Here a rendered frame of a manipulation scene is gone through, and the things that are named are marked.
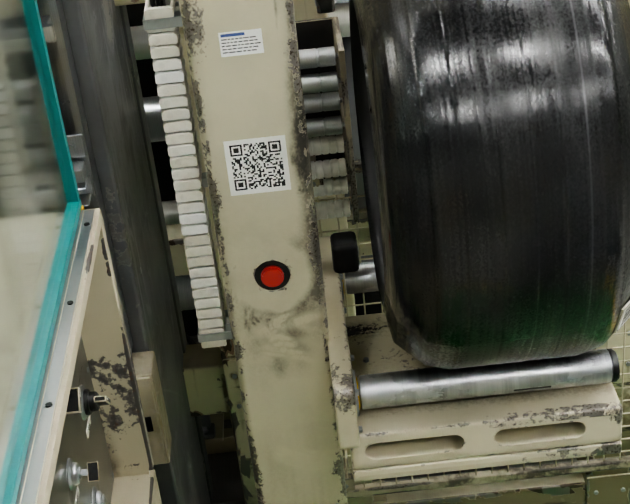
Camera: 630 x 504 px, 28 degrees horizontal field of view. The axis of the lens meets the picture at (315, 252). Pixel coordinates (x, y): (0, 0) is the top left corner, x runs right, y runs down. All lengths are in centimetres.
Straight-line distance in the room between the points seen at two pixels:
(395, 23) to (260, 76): 18
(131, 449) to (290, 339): 27
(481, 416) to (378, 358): 27
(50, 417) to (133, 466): 50
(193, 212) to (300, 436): 38
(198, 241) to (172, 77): 23
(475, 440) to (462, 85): 53
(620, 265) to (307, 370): 48
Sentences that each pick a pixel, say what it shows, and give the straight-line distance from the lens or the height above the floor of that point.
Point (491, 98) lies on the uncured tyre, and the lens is 136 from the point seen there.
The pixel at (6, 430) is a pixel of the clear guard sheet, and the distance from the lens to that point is 103.
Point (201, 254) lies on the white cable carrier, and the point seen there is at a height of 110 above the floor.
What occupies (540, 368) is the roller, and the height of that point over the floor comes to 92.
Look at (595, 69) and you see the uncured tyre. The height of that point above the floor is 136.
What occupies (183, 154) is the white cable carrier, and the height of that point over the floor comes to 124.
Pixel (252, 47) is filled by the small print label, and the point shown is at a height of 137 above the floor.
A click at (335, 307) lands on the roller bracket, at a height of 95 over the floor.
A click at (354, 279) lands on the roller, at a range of 187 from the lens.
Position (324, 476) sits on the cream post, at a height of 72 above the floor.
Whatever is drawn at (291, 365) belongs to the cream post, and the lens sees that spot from 170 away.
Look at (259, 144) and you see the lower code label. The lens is 152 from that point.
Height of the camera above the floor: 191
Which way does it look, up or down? 31 degrees down
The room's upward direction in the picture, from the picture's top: 6 degrees counter-clockwise
